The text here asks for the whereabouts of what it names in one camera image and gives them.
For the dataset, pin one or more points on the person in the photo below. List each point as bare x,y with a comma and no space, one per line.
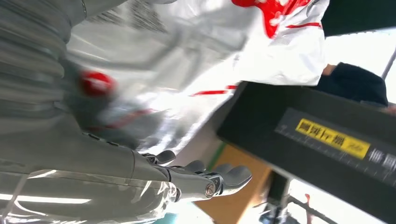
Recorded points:
355,83

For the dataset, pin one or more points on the black remote controller with antennas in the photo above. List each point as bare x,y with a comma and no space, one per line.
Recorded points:
277,187

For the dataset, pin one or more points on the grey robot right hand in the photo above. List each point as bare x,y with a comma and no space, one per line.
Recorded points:
92,167

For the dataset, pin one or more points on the black inbound scanner machine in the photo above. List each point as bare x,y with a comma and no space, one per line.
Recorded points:
278,123

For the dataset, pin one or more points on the brown cardboard box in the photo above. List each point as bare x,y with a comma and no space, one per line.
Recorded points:
235,193

